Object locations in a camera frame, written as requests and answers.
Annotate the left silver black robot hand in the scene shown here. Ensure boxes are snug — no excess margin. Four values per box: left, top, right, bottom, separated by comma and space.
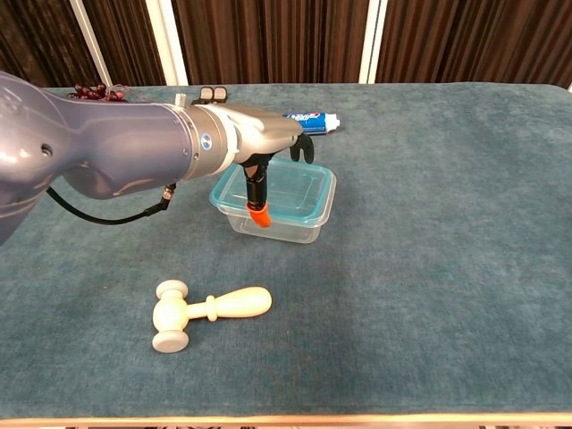
225, 103, 316, 229

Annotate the translucent blue plastic lid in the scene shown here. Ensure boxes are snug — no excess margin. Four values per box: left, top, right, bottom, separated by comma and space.
208, 156, 337, 224

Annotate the blue white toothpaste tube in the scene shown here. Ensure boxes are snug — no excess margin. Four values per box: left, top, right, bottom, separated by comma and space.
285, 111, 342, 136

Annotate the black folding stand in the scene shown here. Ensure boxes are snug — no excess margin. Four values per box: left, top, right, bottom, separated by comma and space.
191, 86, 229, 108

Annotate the dark brown curtain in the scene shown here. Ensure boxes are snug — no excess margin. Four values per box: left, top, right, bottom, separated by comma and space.
0, 0, 572, 88

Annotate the bunch of red grapes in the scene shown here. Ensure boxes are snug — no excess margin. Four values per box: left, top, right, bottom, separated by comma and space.
66, 82, 130, 104

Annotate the teal fabric tablecloth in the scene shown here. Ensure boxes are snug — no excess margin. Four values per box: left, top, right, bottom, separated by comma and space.
0, 82, 572, 419

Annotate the cream wooden mallet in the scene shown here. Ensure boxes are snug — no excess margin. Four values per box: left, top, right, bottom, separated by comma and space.
151, 279, 273, 354

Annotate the wide white frame post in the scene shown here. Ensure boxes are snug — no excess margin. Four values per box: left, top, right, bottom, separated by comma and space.
145, 0, 189, 86
358, 0, 388, 85

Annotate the thin white frame post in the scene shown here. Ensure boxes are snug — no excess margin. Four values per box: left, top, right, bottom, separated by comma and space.
69, 0, 113, 87

